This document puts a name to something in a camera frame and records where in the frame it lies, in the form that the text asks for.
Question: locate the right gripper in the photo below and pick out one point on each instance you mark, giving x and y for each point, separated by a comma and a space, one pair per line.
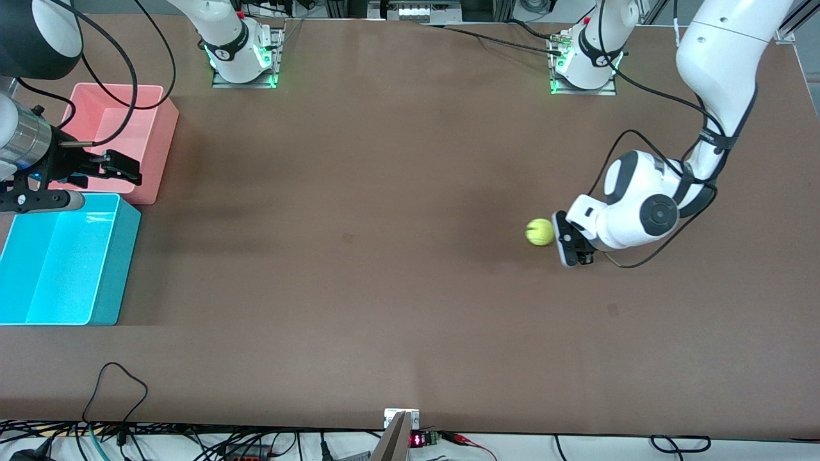
66, 166

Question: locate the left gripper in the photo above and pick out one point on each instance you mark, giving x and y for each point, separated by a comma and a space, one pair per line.
586, 256

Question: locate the yellow tennis ball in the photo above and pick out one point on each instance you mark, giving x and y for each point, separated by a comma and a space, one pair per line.
540, 232

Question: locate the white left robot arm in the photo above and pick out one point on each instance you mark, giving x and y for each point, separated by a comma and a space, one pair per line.
724, 38

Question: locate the pink plastic bin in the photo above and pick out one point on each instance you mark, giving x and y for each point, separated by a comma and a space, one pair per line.
154, 147

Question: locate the blue plastic bin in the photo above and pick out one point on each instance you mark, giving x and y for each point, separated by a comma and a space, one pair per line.
64, 269

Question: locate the red LED display module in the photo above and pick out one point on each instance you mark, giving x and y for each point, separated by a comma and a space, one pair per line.
416, 440

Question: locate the silver metal mounting plate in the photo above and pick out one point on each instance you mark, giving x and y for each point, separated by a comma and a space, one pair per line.
392, 416

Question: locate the small black plug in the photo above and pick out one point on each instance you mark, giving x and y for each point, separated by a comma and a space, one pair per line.
120, 438

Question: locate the black power adapter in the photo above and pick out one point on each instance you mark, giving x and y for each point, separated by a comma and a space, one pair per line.
25, 456

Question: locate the white power strip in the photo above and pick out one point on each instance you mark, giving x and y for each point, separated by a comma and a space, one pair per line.
416, 10

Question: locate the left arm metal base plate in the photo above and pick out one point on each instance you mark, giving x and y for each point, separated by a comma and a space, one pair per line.
586, 92

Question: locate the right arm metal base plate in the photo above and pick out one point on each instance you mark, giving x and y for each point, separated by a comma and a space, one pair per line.
243, 85

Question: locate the aluminium frame post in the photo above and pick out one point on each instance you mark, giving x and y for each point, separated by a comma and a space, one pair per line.
504, 9

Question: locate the grey camera mount bar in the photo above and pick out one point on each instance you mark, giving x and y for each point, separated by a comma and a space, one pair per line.
394, 442

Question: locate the aluminium corner bracket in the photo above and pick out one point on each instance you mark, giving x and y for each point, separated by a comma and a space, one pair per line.
785, 34

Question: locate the aluminium profile rail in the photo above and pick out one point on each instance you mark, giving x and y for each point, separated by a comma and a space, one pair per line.
804, 9

